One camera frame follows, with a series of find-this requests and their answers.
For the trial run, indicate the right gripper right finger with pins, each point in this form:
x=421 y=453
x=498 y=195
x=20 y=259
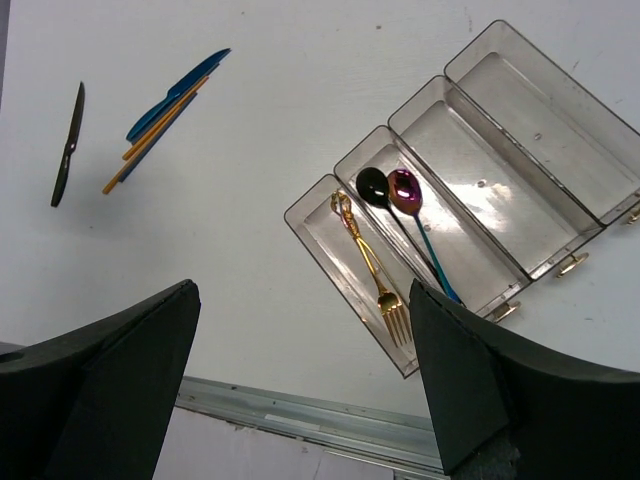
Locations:
x=505 y=407

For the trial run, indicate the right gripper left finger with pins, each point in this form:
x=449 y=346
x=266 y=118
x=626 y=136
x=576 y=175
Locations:
x=96 y=402

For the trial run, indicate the gold fork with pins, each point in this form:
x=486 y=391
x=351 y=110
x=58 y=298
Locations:
x=391 y=306

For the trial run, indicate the black knife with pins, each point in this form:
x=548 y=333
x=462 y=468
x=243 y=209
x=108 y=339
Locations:
x=69 y=147

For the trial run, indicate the iridescent purple spoon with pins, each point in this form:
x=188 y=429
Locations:
x=406 y=196

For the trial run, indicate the black spoon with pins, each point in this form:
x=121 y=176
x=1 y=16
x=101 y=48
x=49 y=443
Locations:
x=372 y=186

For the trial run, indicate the clear four-slot utensil organizer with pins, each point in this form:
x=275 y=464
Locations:
x=519 y=165

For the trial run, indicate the orange chopstick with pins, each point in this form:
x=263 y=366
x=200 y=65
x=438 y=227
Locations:
x=134 y=155

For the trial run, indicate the blue knife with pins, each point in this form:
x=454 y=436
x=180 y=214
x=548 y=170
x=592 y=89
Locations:
x=176 y=92

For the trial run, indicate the aluminium table rail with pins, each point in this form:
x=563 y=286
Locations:
x=406 y=444

